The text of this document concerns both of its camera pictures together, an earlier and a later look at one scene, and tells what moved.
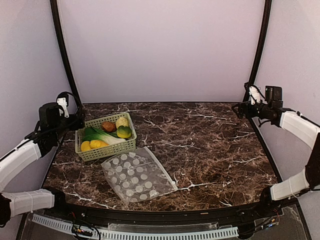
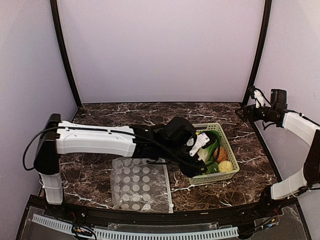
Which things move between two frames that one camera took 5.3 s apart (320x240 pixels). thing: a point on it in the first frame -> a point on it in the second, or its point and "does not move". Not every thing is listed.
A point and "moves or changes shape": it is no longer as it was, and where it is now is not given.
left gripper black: (75, 125) -> (193, 169)
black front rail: (265, 209) does not move
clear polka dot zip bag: (136, 175) moves or changes shape
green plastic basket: (115, 148) moves or changes shape
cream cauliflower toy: (121, 121) -> (225, 166)
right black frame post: (261, 43) does not move
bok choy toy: (91, 133) moves or changes shape
